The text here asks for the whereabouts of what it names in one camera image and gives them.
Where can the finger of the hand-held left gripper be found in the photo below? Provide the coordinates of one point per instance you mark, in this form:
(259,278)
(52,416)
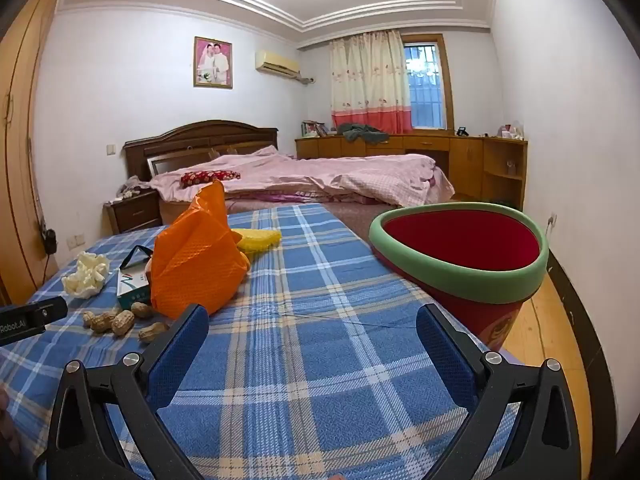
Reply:
(50,308)

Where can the row of books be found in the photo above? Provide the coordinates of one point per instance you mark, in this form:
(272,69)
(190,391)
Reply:
(314,129)

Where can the floral curtain with red hem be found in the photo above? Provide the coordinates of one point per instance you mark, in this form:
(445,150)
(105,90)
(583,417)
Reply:
(367,80)

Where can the drinking glass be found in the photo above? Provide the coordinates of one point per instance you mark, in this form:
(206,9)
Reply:
(510,167)

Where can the dark grey clothes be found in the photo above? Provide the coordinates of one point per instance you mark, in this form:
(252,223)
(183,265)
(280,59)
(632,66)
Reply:
(361,132)

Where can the dark wooden nightstand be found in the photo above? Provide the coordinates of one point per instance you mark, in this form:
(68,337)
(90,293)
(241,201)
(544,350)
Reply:
(132,212)

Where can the red bin with green rim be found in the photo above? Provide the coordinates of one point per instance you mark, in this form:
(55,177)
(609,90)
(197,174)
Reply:
(460,245)

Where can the small black device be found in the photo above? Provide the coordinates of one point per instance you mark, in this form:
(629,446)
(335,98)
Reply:
(461,131)

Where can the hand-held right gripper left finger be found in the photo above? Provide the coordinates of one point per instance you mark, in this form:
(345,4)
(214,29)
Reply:
(180,355)

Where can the blue plaid cloth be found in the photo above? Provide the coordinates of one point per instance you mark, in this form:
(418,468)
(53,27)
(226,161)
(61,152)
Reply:
(310,340)

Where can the wooden wardrobe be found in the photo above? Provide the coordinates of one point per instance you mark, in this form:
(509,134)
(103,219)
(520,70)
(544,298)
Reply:
(20,160)

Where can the yellow foam mesh net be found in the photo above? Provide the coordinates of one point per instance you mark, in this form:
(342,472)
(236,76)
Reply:
(257,241)

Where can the wooden framed window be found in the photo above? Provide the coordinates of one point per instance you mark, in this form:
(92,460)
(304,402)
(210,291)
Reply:
(425,80)

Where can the dark wooden headboard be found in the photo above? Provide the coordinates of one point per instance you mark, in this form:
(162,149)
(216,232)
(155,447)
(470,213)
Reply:
(200,142)

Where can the pile of cloth items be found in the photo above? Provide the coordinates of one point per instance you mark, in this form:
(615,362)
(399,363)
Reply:
(132,187)

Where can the small white green carton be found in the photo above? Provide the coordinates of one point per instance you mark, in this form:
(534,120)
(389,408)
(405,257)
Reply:
(131,285)

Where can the white and red containers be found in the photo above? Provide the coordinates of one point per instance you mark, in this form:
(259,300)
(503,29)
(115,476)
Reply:
(511,131)

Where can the orange mesh plastic bag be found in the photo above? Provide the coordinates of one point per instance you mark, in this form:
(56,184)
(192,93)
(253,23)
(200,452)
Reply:
(195,270)

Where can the red patterned pillow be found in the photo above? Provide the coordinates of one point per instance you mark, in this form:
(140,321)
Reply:
(210,177)

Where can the pink quilt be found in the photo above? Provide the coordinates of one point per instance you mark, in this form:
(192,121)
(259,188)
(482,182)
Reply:
(325,172)

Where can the wall air conditioner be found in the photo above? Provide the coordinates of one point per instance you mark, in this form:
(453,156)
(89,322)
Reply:
(276,62)

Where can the framed wall photo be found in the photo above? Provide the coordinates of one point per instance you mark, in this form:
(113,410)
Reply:
(213,62)

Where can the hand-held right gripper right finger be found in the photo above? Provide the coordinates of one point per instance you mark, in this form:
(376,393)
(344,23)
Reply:
(445,355)

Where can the long wooden cabinet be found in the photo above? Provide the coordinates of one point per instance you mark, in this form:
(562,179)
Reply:
(470,160)

